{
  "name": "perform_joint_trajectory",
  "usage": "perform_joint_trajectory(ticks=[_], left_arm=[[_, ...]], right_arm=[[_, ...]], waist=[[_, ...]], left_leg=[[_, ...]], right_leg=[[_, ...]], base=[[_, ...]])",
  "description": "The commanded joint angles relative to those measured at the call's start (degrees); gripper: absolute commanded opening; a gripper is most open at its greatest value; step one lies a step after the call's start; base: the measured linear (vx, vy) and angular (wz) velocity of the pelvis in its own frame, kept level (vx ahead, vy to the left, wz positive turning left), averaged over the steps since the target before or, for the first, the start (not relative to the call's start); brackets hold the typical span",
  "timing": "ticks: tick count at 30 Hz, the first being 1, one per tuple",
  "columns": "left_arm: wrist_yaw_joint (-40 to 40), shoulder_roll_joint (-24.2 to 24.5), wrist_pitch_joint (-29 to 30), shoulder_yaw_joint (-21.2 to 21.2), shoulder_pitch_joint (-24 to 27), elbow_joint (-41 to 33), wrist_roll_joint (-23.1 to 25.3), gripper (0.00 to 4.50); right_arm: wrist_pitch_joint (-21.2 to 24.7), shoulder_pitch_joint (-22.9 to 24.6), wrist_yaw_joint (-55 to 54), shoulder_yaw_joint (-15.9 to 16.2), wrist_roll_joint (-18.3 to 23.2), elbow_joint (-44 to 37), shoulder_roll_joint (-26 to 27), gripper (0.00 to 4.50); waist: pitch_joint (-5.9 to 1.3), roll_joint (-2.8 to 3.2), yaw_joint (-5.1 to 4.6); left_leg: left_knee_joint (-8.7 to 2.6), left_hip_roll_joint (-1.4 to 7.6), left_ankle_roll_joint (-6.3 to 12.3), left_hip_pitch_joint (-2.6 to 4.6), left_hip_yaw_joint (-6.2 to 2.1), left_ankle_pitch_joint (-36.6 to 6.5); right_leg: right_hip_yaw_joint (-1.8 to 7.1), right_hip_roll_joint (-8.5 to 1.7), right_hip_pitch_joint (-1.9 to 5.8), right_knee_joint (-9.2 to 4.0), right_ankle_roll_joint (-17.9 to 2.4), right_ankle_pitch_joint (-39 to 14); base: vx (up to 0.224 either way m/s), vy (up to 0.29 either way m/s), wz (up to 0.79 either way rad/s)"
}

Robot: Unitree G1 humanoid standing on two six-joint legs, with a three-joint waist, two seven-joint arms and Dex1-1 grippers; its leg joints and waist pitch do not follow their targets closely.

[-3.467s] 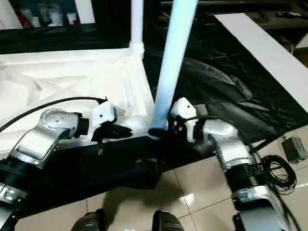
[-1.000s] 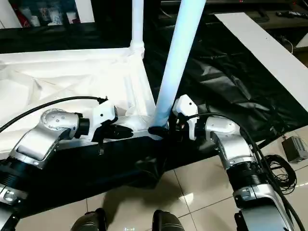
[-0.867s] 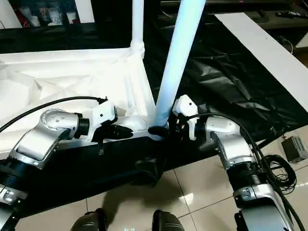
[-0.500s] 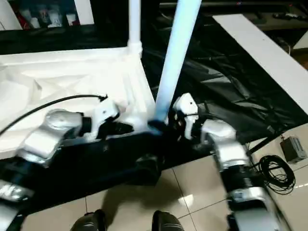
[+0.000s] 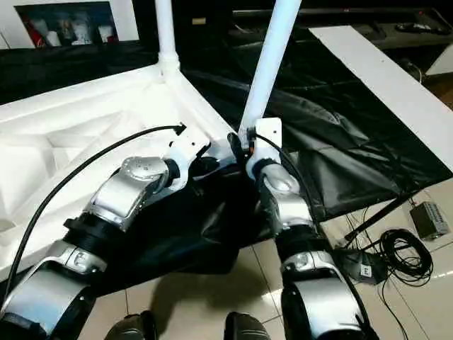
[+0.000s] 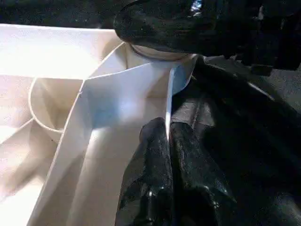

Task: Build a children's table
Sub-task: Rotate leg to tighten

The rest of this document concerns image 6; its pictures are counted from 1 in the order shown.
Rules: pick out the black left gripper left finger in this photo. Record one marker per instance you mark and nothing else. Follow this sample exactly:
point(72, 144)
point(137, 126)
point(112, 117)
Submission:
point(148, 183)

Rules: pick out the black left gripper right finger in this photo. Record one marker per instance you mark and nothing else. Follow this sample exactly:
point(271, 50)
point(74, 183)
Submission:
point(200, 193)

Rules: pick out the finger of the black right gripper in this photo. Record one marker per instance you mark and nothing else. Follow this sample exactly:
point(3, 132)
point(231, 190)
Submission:
point(176, 26)

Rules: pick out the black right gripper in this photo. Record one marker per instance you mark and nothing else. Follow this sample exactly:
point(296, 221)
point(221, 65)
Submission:
point(270, 30)

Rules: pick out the white plastic table leg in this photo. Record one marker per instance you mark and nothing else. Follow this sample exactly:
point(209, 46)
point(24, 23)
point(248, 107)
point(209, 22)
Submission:
point(160, 54)

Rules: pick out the white plastic table top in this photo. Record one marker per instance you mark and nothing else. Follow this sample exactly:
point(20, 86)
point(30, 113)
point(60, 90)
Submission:
point(47, 58)

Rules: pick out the black work mat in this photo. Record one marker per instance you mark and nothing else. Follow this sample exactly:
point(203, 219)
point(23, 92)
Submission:
point(235, 141)

